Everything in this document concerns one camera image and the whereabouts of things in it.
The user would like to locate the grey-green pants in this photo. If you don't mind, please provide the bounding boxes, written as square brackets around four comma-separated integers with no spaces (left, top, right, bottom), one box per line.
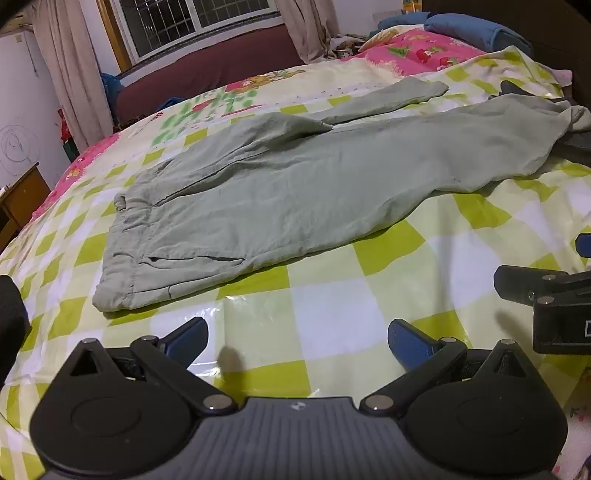
[93,77,590,313]

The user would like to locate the green checked plastic bed sheet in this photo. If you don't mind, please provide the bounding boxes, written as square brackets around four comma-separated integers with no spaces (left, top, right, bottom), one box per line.
[1,58,590,479]

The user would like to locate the folded black garment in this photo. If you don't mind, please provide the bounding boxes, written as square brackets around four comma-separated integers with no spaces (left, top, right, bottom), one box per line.
[0,275,31,385]

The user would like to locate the wooden side cabinet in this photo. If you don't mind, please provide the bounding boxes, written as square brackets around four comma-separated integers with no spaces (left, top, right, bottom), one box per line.
[0,163,50,251]

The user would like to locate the red green bag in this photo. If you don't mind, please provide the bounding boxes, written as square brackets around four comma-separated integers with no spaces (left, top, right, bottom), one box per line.
[58,109,79,163]

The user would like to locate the blue pillow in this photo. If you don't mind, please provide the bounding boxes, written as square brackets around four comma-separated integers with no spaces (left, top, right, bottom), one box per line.
[376,12,534,56]

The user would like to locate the maroon sofa bench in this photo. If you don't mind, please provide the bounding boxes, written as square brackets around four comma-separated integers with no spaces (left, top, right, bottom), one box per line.
[115,25,303,124]

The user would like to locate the pink floral quilt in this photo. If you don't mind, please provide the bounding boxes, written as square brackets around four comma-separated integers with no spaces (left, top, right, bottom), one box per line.
[32,28,481,218]

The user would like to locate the left beige curtain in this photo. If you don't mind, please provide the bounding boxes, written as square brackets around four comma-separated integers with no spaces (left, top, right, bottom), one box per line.
[29,0,113,151]

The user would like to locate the beige curtain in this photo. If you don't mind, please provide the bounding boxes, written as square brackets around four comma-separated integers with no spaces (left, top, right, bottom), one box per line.
[274,0,339,63]
[29,0,113,151]

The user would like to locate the barred window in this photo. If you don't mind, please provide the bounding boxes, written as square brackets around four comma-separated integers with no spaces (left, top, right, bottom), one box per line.
[111,0,277,61]

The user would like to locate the right beige curtain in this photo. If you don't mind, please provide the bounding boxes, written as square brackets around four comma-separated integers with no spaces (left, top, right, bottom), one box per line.
[274,0,339,63]

